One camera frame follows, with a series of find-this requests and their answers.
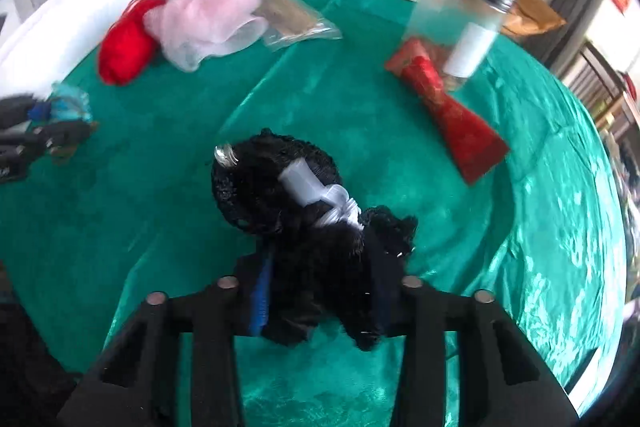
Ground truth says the red brocade pouch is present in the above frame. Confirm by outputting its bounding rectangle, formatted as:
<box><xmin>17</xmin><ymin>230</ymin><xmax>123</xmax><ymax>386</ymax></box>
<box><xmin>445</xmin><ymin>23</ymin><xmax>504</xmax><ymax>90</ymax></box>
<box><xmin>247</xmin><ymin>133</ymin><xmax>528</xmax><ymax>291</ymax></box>
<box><xmin>385</xmin><ymin>37</ymin><xmax>509</xmax><ymax>185</ymax></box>

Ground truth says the teal embroidered pouch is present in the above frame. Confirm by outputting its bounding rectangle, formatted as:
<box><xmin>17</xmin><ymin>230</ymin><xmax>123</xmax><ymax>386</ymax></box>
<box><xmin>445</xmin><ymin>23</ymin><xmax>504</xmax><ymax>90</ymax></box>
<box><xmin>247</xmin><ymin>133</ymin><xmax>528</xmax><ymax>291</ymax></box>
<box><xmin>29</xmin><ymin>82</ymin><xmax>99</xmax><ymax>158</ymax></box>

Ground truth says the black mesh bath pouf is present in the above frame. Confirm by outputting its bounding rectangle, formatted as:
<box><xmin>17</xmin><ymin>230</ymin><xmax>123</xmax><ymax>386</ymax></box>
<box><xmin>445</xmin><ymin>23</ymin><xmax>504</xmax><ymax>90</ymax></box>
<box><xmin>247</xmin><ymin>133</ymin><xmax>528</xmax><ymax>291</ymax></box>
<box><xmin>210</xmin><ymin>129</ymin><xmax>418</xmax><ymax>351</ymax></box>

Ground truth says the red yarn ball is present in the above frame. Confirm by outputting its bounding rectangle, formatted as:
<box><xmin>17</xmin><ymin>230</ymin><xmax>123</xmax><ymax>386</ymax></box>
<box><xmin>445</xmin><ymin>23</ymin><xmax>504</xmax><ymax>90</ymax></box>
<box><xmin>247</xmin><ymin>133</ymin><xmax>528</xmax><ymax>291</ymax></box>
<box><xmin>98</xmin><ymin>0</ymin><xmax>166</xmax><ymax>86</ymax></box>

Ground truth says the pink mesh bath pouf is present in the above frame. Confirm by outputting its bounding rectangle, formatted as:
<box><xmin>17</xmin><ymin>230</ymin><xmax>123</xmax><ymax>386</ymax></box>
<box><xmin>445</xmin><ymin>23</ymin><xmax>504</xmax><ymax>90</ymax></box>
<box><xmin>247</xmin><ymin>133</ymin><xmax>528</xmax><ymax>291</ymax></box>
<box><xmin>143</xmin><ymin>0</ymin><xmax>268</xmax><ymax>72</ymax></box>

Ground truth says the clear jar with black lid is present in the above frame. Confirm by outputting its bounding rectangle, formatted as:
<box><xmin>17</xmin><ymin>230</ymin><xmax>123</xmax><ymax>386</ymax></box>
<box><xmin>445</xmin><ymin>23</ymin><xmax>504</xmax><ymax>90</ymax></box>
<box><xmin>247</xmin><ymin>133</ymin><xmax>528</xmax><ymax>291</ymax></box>
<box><xmin>404</xmin><ymin>0</ymin><xmax>513</xmax><ymax>91</ymax></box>

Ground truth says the dark wooden chair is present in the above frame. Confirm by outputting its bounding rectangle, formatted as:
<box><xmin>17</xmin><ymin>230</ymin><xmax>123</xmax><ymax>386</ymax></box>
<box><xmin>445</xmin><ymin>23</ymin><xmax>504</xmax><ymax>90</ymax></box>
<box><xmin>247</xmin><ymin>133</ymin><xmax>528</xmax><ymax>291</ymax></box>
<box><xmin>561</xmin><ymin>40</ymin><xmax>639</xmax><ymax>144</ymax></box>

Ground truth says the clear bag of brown sticks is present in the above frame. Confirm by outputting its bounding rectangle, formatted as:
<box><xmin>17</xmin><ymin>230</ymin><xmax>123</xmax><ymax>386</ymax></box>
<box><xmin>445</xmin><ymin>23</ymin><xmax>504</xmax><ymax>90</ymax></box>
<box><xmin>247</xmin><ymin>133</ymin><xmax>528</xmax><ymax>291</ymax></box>
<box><xmin>255</xmin><ymin>0</ymin><xmax>342</xmax><ymax>50</ymax></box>

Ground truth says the green satin tablecloth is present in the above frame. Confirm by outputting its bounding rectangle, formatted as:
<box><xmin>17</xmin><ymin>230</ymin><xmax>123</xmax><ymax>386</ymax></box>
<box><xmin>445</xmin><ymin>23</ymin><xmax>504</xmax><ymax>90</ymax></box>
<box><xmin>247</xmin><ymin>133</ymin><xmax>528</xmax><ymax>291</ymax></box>
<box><xmin>1</xmin><ymin>0</ymin><xmax>626</xmax><ymax>412</ymax></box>

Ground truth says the orange lounge chair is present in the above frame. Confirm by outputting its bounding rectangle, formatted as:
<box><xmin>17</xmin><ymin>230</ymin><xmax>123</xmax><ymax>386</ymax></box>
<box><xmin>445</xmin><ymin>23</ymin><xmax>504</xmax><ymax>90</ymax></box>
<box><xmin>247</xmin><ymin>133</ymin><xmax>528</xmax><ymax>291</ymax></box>
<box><xmin>501</xmin><ymin>0</ymin><xmax>566</xmax><ymax>40</ymax></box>

